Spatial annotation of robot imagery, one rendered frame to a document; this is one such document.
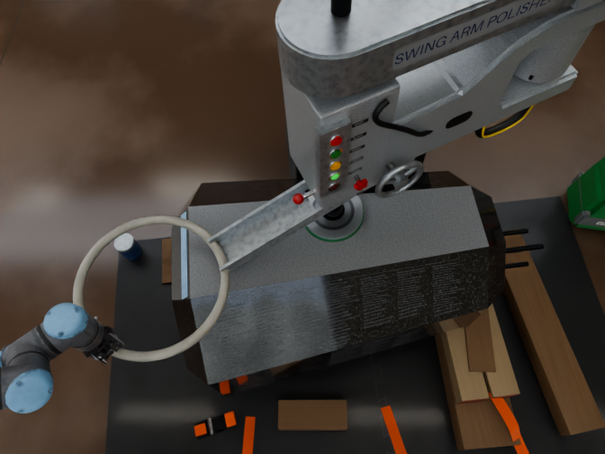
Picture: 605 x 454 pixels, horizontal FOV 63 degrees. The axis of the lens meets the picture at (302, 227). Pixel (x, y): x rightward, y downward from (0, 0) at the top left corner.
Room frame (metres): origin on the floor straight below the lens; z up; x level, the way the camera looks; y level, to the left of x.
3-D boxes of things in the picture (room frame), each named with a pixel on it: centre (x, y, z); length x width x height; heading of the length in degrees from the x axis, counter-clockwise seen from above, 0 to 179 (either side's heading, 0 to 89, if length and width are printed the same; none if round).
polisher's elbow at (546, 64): (1.01, -0.72, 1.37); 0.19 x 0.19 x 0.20
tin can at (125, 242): (1.07, 0.91, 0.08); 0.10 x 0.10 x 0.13
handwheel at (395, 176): (0.71, -0.26, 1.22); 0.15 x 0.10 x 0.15; 111
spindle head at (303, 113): (0.81, -0.18, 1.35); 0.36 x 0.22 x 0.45; 111
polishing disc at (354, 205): (0.78, -0.11, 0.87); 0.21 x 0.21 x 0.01
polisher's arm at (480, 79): (0.91, -0.48, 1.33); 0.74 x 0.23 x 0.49; 111
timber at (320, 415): (0.18, 0.03, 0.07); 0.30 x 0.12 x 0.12; 85
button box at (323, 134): (0.65, -0.09, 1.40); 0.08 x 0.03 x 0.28; 111
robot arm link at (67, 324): (0.35, 0.61, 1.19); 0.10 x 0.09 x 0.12; 126
